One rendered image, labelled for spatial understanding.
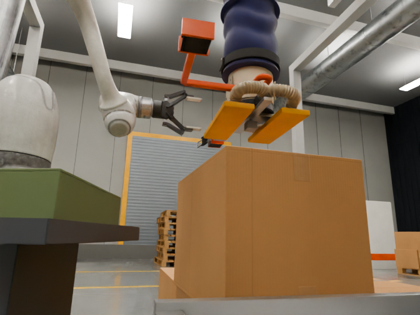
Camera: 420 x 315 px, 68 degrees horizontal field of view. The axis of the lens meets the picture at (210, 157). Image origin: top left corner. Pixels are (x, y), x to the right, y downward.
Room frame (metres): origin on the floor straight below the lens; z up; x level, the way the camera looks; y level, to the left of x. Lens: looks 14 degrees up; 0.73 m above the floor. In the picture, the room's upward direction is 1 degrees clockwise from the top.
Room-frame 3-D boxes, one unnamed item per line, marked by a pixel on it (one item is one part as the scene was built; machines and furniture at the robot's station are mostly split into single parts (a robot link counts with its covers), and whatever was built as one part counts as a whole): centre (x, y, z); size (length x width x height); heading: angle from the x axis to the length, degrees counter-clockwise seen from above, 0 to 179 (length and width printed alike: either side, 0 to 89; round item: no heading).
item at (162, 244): (8.39, 0.74, 0.65); 1.29 x 1.10 x 1.30; 16
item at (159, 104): (1.25, 0.21, 1.24); 0.09 x 0.07 x 0.08; 105
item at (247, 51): (1.09, -0.14, 1.36); 0.23 x 0.23 x 0.04
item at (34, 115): (0.76, 0.49, 1.01); 0.18 x 0.16 x 0.22; 71
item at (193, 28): (0.74, 0.05, 1.25); 0.09 x 0.08 x 0.05; 102
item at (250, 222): (1.07, -0.15, 0.74); 0.60 x 0.40 x 0.40; 16
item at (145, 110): (1.23, 0.28, 1.24); 0.09 x 0.06 x 0.09; 15
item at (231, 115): (1.07, -0.05, 1.14); 0.34 x 0.10 x 0.05; 12
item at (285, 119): (1.11, -0.24, 1.14); 0.34 x 0.10 x 0.05; 12
